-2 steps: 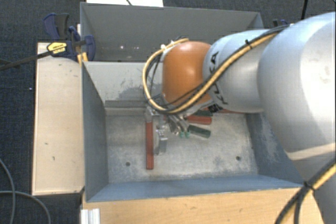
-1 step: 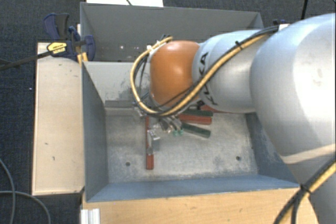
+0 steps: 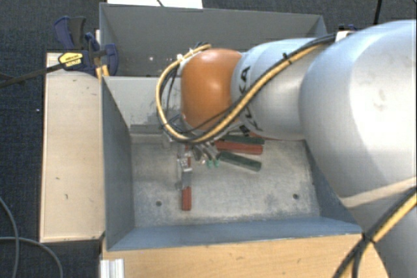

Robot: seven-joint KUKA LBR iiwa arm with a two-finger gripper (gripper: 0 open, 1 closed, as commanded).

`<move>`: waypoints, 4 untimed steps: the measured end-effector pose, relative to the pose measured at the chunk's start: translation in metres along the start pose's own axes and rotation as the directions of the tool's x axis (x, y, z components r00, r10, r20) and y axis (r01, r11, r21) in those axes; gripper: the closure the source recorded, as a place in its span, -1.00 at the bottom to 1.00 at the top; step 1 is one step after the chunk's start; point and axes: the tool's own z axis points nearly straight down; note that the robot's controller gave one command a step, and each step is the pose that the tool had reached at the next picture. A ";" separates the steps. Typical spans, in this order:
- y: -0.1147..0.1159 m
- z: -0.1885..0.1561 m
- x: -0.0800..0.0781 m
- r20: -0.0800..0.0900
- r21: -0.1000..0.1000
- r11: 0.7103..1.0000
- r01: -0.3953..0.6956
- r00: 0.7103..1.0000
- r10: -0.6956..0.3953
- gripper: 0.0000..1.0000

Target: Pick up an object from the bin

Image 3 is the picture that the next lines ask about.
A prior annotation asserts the red-brown block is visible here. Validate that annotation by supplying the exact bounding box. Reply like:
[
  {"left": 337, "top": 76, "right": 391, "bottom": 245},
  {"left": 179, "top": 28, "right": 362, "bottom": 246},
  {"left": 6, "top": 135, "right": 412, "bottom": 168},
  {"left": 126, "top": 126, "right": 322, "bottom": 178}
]
[
  {"left": 214, "top": 140, "right": 264, "bottom": 156},
  {"left": 180, "top": 187, "right": 194, "bottom": 212}
]

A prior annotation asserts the dark green flat block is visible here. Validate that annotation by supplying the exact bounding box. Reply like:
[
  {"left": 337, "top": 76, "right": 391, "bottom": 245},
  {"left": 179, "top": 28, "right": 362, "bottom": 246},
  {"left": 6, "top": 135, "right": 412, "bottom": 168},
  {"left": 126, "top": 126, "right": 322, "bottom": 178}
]
[
  {"left": 217, "top": 152, "right": 263, "bottom": 173},
  {"left": 224, "top": 134, "right": 266, "bottom": 145}
]

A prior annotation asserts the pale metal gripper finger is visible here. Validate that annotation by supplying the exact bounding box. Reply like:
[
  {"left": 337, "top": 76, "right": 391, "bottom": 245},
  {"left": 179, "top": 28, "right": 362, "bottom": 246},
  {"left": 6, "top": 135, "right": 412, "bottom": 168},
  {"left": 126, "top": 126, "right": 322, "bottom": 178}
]
[
  {"left": 181, "top": 158, "right": 194, "bottom": 189},
  {"left": 175, "top": 156, "right": 184, "bottom": 190}
]

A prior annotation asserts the grey metal bin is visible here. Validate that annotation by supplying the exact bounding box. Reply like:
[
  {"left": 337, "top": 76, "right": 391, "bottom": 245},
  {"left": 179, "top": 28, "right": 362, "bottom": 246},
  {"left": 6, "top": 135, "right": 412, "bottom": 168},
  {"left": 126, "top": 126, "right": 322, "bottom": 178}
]
[{"left": 98, "top": 2, "right": 364, "bottom": 252}]

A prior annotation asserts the pale wood flat board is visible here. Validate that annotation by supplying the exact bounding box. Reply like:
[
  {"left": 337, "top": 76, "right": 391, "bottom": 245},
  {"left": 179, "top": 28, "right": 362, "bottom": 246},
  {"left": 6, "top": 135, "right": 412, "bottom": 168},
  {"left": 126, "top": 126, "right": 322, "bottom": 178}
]
[{"left": 38, "top": 51, "right": 107, "bottom": 243}]

